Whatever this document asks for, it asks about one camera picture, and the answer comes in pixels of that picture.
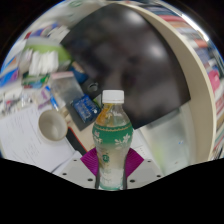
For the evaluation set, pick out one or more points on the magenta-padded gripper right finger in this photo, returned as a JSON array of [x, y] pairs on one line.
[[135, 165]]

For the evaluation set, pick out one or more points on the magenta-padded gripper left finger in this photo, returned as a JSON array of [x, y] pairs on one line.
[[89, 165]]

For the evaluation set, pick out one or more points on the clear green-labelled drink bottle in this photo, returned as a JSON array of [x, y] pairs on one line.
[[112, 133]]

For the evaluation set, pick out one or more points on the black desk mat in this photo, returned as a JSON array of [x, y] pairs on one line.
[[75, 140]]

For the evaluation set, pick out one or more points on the white paper cup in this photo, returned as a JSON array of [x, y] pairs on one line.
[[52, 125]]

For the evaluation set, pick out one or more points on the blue box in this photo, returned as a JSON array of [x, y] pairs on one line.
[[85, 108]]

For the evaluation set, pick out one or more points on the printed paper document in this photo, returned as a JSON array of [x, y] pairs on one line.
[[23, 140]]

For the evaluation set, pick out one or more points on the clear plastic container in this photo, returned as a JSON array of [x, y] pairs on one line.
[[65, 86]]

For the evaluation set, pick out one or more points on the black computer monitor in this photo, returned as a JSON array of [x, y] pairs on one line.
[[133, 60]]

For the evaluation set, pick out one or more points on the white tissue stack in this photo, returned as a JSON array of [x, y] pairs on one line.
[[43, 63]]

